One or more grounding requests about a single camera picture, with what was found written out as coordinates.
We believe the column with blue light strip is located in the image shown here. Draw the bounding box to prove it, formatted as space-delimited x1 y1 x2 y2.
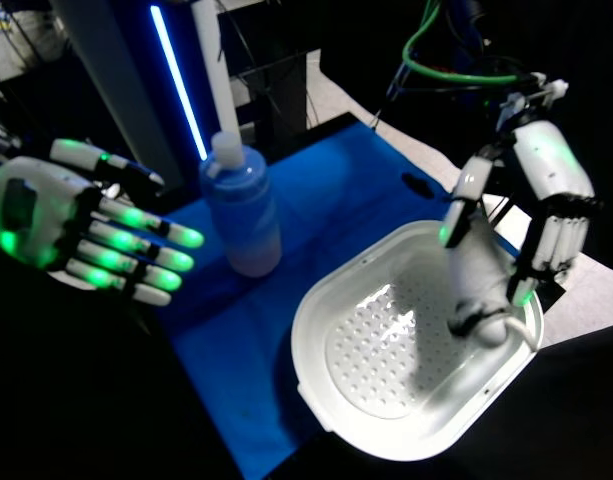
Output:
50 0 247 199

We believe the grey umbrella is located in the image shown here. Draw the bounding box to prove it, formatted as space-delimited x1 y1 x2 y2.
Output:
444 219 537 351

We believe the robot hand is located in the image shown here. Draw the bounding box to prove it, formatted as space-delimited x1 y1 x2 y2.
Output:
0 138 206 307
438 119 605 307

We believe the black rack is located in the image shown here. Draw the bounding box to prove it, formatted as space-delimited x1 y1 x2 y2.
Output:
218 47 320 151

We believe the blue water bottle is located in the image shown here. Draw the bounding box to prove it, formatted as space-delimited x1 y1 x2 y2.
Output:
198 130 283 279

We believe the green cable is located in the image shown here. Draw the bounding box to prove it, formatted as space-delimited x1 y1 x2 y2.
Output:
403 0 522 86

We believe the white perforated oval basin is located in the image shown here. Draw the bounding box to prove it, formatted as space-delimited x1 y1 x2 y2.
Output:
290 219 546 462

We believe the blue table cloth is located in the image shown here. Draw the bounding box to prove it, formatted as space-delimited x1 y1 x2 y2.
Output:
158 119 525 479

